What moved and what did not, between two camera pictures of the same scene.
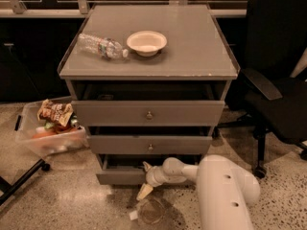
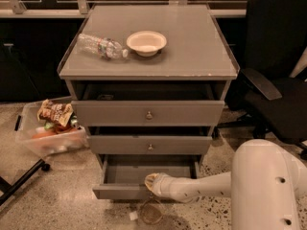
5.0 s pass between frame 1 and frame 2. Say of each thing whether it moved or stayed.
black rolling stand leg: stayed
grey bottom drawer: moved
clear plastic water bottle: stayed
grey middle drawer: stayed
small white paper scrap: stayed
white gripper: moved
